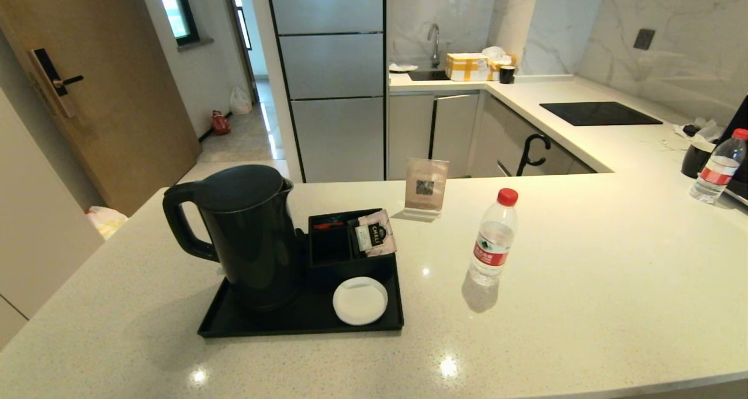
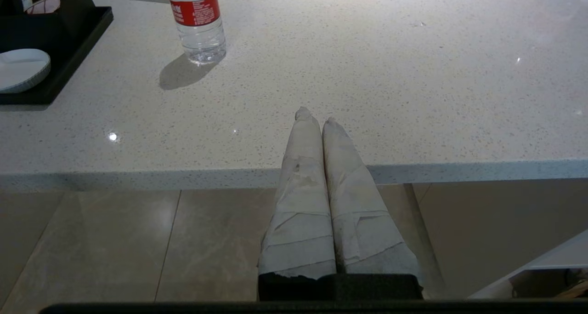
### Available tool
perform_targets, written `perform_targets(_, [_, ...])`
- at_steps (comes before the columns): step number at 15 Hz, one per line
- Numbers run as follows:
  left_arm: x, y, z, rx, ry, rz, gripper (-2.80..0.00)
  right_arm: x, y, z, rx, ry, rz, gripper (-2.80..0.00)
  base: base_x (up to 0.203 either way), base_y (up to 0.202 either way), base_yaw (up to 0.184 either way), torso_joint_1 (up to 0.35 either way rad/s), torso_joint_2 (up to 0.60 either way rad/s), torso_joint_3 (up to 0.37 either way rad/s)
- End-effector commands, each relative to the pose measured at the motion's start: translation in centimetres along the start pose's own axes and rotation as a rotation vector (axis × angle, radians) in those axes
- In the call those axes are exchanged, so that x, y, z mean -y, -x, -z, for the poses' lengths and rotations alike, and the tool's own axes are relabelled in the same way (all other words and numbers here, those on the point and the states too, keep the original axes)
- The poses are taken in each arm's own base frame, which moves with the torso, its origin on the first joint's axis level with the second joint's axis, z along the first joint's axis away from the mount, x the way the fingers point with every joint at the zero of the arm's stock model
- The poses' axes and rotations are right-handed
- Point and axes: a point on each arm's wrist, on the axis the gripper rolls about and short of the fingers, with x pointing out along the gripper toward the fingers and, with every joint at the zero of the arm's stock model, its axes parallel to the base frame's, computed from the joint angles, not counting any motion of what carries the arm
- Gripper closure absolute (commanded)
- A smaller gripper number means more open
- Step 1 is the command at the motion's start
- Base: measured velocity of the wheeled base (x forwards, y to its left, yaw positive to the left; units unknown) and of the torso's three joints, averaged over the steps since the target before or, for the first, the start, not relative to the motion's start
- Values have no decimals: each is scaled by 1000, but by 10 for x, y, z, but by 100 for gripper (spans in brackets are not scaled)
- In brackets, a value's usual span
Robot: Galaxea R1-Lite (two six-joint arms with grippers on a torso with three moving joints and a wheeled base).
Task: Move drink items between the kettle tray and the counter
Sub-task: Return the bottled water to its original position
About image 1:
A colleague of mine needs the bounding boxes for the red-capped water bottle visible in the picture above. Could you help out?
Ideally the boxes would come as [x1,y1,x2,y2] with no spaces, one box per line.
[469,188,520,287]
[690,129,748,204]

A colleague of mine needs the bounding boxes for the black electric kettle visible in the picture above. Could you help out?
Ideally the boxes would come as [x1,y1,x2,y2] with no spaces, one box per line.
[162,164,302,313]

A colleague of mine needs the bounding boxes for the pink tea bag packet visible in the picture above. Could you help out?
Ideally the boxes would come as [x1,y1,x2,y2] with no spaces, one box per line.
[349,209,398,258]

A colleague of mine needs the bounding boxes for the acrylic QR code sign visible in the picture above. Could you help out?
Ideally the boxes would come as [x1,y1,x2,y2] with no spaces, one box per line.
[393,157,449,223]

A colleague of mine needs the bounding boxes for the white base cabinet door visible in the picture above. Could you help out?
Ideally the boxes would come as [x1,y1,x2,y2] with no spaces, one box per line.
[389,94,434,180]
[434,94,481,178]

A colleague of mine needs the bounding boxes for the black organizer box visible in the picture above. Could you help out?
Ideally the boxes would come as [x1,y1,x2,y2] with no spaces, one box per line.
[308,208,398,290]

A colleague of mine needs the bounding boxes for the white round coaster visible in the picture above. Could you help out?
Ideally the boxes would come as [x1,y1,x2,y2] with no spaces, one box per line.
[333,276,389,326]

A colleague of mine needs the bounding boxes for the dark kitchen sink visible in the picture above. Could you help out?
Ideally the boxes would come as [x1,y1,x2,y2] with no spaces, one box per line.
[408,68,451,82]

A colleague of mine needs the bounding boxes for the grey refrigerator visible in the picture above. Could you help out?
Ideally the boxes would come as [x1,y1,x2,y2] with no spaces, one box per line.
[266,0,387,184]

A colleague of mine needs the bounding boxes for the grey corner base cabinet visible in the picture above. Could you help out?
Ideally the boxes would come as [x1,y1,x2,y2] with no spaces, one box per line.
[470,94,598,177]

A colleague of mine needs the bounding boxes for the large yellow-taped cardboard box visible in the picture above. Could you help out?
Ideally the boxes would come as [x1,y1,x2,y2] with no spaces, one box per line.
[445,53,490,82]

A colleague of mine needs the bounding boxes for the black rectangular tray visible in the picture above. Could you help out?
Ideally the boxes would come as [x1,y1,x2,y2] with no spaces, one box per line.
[197,233,405,338]

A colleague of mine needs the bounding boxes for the white plastic bag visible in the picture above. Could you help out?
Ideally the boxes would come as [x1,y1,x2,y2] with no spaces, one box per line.
[228,86,253,115]

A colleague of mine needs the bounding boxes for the chrome faucet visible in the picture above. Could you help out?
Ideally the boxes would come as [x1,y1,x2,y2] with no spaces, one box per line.
[427,23,441,68]

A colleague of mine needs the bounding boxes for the black induction cooktop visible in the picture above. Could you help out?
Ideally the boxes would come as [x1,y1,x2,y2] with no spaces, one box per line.
[539,102,664,127]

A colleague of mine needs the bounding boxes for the black-framed window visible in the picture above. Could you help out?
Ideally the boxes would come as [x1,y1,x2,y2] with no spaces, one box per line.
[153,0,199,46]

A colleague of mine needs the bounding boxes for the clear bag colourful contents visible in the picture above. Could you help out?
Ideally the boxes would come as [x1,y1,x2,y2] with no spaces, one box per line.
[85,206,129,240]

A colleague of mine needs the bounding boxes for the wooden door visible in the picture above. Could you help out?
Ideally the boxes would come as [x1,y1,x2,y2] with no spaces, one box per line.
[0,0,201,217]

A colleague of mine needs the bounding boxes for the black mug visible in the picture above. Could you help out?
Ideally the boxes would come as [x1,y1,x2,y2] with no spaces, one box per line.
[681,141,716,179]

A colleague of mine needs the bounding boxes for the white panel cabinet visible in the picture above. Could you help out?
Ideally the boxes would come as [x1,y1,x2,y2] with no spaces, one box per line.
[0,89,105,351]

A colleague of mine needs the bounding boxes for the crumpled clear plastic wrap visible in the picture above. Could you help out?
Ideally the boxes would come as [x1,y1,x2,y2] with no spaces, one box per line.
[672,119,725,148]

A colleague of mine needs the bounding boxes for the black hook handle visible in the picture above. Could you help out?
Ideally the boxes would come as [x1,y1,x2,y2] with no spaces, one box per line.
[517,133,552,177]

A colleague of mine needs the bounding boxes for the black door lock handle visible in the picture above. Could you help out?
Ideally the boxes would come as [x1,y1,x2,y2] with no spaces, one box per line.
[26,48,84,119]

